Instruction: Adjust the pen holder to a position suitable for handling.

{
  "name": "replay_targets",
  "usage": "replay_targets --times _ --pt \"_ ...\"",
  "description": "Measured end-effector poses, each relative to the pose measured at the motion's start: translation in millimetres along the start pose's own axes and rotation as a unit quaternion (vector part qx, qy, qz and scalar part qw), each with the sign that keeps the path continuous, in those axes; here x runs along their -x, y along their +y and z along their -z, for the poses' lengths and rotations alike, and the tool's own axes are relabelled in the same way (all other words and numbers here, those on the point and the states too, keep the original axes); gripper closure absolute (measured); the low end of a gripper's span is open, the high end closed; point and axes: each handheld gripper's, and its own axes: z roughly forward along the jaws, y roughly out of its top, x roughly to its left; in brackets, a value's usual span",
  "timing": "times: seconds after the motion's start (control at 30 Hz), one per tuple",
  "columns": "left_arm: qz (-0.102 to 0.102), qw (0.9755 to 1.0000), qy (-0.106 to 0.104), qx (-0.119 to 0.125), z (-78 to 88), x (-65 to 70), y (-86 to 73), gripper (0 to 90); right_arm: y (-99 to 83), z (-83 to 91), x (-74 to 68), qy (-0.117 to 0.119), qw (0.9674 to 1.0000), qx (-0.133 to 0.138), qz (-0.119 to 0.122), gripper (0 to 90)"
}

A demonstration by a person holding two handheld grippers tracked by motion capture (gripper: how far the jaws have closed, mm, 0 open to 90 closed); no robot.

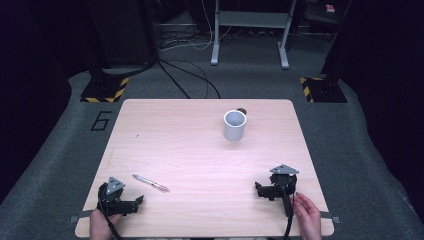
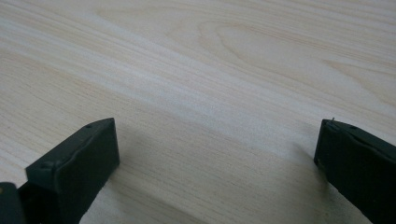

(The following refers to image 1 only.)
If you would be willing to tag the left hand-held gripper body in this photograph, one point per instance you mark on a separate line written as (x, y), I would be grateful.
(113, 193)

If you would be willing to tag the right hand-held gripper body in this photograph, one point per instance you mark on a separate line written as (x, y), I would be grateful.
(284, 181)

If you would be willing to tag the silver pen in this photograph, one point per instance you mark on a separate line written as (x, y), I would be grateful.
(150, 183)

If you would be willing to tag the white cup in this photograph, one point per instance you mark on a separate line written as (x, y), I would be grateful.
(234, 126)

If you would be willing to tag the person's left hand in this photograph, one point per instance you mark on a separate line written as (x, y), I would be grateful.
(100, 225)

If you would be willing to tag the person's right hand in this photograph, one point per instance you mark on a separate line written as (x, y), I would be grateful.
(308, 216)

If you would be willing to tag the small dark round object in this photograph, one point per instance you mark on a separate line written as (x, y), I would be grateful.
(242, 110)

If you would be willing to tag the black stand base striped tape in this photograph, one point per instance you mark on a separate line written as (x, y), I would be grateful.
(322, 89)
(105, 89)

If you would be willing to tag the black cabinet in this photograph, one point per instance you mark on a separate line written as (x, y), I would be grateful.
(121, 31)

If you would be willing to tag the grey metal table bracket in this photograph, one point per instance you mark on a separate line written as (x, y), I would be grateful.
(80, 216)
(330, 217)

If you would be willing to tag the white metal desk frame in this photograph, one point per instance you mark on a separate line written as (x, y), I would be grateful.
(250, 26)

